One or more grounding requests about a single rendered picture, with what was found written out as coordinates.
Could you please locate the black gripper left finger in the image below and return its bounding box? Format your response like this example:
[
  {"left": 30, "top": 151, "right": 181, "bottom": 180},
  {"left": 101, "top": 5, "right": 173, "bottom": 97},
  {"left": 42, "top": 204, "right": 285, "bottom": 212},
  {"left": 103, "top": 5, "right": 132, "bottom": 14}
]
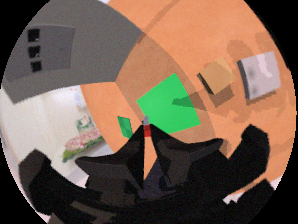
[{"left": 74, "top": 125, "right": 145, "bottom": 192}]

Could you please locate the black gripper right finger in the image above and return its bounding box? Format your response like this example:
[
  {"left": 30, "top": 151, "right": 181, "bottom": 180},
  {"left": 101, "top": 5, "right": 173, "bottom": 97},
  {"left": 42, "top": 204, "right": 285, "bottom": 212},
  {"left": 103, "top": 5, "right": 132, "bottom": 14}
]
[{"left": 149, "top": 124, "right": 223, "bottom": 186}]

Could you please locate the green square marker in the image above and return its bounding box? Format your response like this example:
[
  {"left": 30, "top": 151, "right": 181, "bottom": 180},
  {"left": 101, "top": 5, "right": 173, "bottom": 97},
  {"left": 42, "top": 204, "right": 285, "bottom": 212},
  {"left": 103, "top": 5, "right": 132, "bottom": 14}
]
[{"left": 137, "top": 73, "right": 201, "bottom": 133}]

